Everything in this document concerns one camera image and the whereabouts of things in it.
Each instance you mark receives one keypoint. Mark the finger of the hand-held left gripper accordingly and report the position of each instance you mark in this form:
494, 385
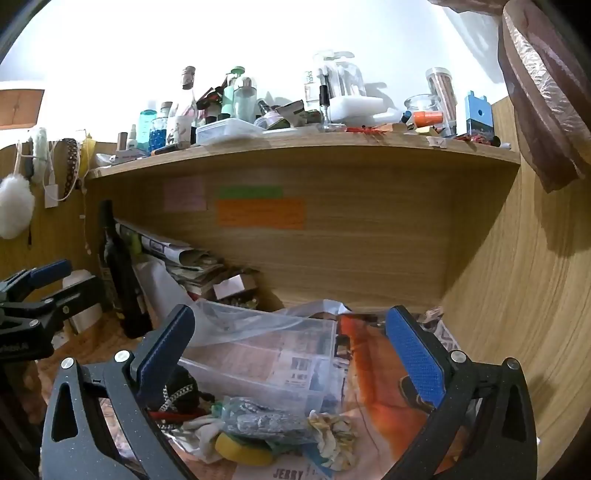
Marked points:
48, 272
78, 295

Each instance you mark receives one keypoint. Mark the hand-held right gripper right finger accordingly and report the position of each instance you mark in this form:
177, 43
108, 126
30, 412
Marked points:
415, 360

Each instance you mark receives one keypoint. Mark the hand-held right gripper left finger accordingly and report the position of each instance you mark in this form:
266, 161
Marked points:
161, 353

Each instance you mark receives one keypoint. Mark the red soft pouch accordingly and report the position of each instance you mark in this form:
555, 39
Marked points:
164, 416

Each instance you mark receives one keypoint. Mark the clear plastic container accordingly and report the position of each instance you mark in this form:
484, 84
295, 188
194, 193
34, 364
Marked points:
258, 364

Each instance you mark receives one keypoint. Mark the white yellow floral cloth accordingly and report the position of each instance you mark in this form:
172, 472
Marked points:
332, 436

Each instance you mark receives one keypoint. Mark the green patterned sock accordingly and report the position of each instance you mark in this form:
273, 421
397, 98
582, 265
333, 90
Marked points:
263, 417

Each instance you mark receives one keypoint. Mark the yellow sponge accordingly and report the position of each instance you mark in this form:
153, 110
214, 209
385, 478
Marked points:
240, 451

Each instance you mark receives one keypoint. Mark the dark wine bottle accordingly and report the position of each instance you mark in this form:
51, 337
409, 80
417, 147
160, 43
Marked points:
121, 281

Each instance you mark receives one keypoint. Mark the vintage newspaper print mat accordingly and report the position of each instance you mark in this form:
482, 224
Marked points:
378, 392

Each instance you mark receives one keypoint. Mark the white fluffy puff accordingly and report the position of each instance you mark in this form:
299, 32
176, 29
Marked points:
14, 207

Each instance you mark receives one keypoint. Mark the clear plastic bag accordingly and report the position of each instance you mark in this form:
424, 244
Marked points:
231, 318

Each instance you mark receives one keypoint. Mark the small white card box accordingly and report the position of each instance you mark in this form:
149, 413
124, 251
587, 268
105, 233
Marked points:
228, 287

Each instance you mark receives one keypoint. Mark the stack of newspapers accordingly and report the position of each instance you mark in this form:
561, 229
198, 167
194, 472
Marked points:
184, 258

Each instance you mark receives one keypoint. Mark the black braided headband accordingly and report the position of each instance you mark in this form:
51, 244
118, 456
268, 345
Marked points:
70, 161

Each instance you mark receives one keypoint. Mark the yellow hanging item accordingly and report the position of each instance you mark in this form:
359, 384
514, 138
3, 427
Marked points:
87, 154

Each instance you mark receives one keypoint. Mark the white red tube box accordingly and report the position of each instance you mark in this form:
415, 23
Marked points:
130, 155

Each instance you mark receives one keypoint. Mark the pink sticky note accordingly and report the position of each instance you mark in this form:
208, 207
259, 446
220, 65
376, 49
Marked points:
184, 194

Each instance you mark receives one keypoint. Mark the orange sticky note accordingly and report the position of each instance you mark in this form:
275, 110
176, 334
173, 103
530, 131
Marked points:
261, 214

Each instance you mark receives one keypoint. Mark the brown pen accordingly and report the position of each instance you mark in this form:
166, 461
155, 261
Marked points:
171, 148

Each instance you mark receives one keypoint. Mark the blue bead glass bottle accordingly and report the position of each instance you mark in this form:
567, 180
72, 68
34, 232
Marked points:
160, 133

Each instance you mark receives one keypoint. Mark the teal liquid bottle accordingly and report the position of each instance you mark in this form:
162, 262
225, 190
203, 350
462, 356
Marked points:
148, 123

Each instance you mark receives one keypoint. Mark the green sticky note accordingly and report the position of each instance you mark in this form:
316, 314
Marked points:
249, 192

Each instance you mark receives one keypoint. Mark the clear bottle with picture label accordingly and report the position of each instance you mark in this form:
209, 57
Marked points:
181, 129

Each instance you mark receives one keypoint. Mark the translucent white lidded box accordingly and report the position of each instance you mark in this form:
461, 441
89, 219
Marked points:
228, 131

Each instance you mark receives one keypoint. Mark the wooden shelf board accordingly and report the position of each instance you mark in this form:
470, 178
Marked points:
300, 150

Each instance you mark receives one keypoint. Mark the orange marker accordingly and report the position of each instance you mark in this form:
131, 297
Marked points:
427, 118

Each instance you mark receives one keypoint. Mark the mint green pump bottle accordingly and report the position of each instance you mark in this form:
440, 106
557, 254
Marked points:
230, 94

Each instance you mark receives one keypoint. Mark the blue plastic box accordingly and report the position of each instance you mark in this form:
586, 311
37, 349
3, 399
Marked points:
479, 113

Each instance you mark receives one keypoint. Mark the round glass jar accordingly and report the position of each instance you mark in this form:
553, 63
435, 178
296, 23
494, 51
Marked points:
422, 104

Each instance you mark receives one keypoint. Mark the clear bottle with silver cap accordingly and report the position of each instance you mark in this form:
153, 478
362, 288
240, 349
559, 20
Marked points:
245, 100

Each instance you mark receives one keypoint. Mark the white foam block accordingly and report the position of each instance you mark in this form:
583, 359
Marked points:
358, 109

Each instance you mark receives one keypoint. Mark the black cap dropper bottle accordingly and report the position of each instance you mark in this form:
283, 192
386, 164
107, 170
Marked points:
325, 106

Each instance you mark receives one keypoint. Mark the tall clear canister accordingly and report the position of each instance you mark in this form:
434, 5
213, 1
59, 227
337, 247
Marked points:
441, 85

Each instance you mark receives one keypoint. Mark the pink brown curtain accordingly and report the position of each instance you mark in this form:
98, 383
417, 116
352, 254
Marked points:
540, 101

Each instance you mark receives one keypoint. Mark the toothbrush pack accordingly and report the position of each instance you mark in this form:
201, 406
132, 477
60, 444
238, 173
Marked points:
310, 90

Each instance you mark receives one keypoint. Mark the clear plastic packaging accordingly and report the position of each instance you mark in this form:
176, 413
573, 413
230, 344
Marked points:
344, 74

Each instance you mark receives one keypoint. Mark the brown wall board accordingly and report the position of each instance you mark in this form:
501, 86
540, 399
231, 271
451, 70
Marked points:
21, 108

